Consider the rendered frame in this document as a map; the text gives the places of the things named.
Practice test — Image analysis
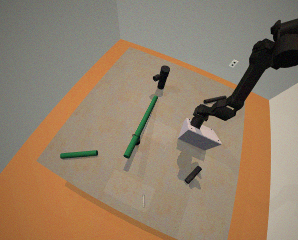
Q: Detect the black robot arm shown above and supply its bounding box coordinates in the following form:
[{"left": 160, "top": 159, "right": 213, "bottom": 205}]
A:
[{"left": 190, "top": 18, "right": 298, "bottom": 130}]

